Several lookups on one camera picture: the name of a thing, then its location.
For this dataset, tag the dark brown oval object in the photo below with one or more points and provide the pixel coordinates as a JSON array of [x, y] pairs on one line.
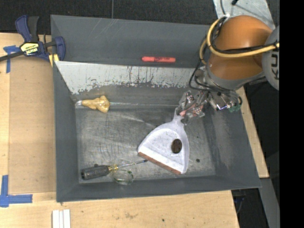
[[176, 145]]

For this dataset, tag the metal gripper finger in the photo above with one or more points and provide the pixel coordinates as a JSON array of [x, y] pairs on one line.
[[186, 101], [196, 112]]

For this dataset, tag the grey metal bin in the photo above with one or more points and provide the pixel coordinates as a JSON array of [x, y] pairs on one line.
[[107, 132]]

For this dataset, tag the white dustpan with red-brown edge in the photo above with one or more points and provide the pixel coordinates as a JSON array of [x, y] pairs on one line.
[[161, 146]]

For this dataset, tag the clear glass object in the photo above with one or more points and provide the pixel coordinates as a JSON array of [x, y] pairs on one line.
[[123, 177]]

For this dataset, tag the pale wood board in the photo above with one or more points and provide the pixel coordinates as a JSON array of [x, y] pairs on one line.
[[31, 127]]

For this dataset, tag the orange-red marker pen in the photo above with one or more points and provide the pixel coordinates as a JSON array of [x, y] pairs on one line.
[[158, 59]]

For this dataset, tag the yellow toy figure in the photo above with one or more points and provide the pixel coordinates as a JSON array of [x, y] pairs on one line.
[[97, 103]]

